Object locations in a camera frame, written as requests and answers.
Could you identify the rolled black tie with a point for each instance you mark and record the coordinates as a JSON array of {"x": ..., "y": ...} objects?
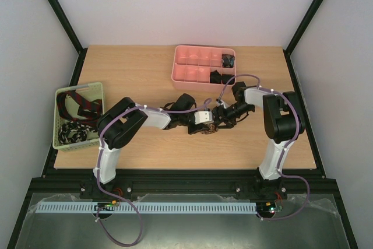
[
  {"x": 228, "y": 79},
  {"x": 215, "y": 77}
]

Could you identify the pink compartment organizer box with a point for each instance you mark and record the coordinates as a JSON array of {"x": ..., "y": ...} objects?
[{"x": 193, "y": 64}]

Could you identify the rolled black tie right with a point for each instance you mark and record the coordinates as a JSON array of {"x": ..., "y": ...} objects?
[{"x": 228, "y": 79}]

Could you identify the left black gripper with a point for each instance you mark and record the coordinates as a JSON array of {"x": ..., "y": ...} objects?
[{"x": 200, "y": 127}]

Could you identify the green perforated basket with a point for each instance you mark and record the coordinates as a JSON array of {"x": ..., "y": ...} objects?
[{"x": 90, "y": 91}]

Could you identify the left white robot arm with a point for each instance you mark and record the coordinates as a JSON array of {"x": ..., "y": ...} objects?
[{"x": 118, "y": 126}]

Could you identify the black white patterned tie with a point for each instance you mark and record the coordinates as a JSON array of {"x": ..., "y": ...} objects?
[{"x": 72, "y": 132}]

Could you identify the rolled blue patterned tie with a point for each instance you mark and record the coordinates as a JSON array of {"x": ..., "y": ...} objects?
[{"x": 227, "y": 61}]

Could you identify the rolled black tie left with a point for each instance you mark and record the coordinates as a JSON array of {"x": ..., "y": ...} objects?
[{"x": 215, "y": 77}]

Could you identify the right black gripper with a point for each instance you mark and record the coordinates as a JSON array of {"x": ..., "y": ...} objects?
[{"x": 226, "y": 114}]

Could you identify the red black striped tie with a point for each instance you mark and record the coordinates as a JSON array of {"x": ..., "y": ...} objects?
[{"x": 89, "y": 110}]

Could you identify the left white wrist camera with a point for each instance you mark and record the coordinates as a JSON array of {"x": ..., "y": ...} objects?
[{"x": 203, "y": 117}]

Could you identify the black aluminium frame rail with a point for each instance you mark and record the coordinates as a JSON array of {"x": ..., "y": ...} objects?
[{"x": 241, "y": 184}]

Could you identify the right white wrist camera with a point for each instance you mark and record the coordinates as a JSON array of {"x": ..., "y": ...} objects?
[{"x": 222, "y": 103}]

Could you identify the light blue cable duct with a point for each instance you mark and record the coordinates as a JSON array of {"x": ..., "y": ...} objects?
[{"x": 246, "y": 208}]

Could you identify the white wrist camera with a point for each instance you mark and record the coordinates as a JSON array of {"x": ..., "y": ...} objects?
[
  {"x": 222, "y": 103},
  {"x": 203, "y": 117}
]

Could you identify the brown floral tie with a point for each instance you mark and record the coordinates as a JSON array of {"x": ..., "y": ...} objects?
[{"x": 209, "y": 129}]

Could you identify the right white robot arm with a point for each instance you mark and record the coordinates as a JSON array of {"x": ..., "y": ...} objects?
[{"x": 282, "y": 124}]

